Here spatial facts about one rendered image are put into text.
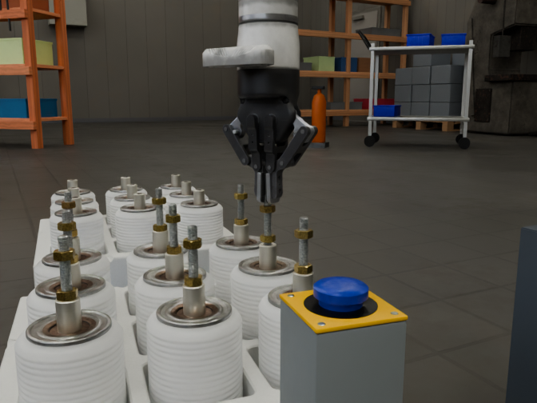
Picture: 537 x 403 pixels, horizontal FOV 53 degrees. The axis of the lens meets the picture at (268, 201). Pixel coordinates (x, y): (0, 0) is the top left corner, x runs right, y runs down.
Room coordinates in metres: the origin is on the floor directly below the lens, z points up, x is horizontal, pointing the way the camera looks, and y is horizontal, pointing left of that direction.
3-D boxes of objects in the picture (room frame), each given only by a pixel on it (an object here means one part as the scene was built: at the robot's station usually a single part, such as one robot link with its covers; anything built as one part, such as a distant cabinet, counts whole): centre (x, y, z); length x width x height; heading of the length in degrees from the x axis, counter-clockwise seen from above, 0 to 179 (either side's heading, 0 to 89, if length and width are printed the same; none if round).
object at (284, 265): (0.66, 0.00, 0.25); 0.08 x 0.08 x 0.01
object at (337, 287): (0.37, -0.05, 0.32); 0.04 x 0.04 x 0.02
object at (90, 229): (0.99, 0.36, 0.16); 0.10 x 0.10 x 0.18
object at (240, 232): (0.77, 0.04, 0.26); 0.02 x 0.02 x 0.03
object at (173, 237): (0.62, 0.11, 0.30); 0.01 x 0.01 x 0.08
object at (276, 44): (0.65, 0.01, 0.53); 0.11 x 0.09 x 0.06; 146
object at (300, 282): (0.55, -0.04, 0.26); 0.02 x 0.02 x 0.03
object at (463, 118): (5.40, -1.43, 0.55); 1.11 x 0.65 x 1.09; 79
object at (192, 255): (0.51, 0.07, 0.30); 0.01 x 0.01 x 0.08
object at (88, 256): (0.70, 0.26, 0.25); 0.08 x 0.08 x 0.01
